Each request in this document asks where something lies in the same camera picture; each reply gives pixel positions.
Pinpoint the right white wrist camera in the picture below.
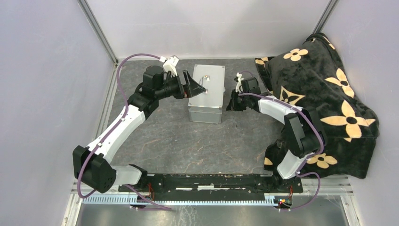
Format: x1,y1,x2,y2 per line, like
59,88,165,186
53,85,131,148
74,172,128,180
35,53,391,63
234,73,243,93

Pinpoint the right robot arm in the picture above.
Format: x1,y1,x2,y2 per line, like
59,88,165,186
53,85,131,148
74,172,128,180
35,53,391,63
227,73,327,192

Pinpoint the grey metal case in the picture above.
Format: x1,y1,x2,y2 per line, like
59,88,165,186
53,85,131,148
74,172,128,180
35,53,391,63
188,65,225,124

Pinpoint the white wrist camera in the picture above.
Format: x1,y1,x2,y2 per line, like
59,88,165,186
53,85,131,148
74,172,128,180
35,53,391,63
159,55,179,77
234,73,243,93

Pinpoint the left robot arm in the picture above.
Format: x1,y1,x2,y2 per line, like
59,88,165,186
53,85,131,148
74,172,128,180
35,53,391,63
72,65,206,193

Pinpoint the black floral blanket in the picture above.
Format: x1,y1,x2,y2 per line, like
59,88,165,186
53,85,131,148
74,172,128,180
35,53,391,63
255,32,379,179

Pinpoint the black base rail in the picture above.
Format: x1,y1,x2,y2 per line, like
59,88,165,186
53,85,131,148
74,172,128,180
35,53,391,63
133,173,303,201

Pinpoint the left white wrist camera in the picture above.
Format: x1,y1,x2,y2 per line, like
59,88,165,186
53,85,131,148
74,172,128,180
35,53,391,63
159,55,179,77

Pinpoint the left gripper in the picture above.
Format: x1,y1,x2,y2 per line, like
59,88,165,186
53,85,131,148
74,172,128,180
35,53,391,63
156,70,206,100

